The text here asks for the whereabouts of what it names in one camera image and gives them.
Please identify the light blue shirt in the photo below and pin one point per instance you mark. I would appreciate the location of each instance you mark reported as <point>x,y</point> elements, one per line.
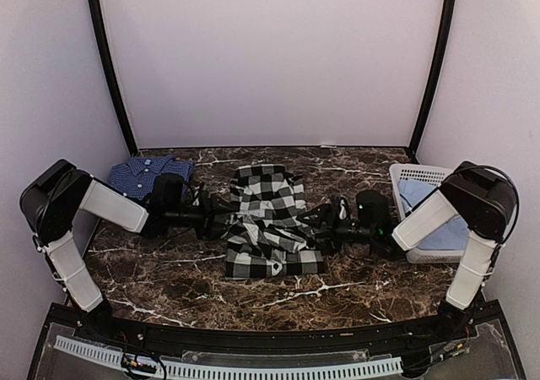
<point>427,216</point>

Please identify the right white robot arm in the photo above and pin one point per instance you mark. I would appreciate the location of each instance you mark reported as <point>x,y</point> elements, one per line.
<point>467,214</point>

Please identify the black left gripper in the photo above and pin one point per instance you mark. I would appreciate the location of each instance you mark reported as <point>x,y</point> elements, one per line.
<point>207,218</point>

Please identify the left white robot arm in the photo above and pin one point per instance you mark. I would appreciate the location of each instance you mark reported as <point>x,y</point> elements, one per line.
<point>51,202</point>

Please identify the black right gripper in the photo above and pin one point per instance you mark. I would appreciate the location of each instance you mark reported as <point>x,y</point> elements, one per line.
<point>325,210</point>

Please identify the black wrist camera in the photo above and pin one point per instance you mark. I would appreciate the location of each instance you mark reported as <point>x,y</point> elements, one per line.
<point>169,192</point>
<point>372,212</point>

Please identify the black white plaid shirt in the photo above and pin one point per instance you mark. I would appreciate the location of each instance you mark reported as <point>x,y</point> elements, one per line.
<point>264,238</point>

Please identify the blue checked shirt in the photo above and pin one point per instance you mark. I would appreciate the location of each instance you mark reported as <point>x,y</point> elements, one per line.
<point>135,178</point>

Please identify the white slotted cable duct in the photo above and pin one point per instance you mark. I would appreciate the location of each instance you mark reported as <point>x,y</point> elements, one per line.
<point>206,365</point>

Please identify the black left corner post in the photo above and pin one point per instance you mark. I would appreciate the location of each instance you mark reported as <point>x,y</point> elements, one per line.
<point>100,35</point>

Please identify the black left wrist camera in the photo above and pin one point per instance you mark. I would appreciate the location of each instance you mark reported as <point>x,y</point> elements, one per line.
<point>169,192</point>

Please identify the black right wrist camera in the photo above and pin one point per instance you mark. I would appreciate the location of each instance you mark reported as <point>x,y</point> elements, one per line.
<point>372,212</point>

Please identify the black corner post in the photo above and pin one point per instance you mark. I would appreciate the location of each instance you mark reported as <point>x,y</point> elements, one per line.
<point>436,66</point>
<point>100,35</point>

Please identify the black right corner post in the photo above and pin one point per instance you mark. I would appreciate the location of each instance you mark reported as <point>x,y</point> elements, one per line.
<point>436,66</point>

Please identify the white plastic laundry basket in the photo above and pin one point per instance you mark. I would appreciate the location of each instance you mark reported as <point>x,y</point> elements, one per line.
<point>410,185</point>

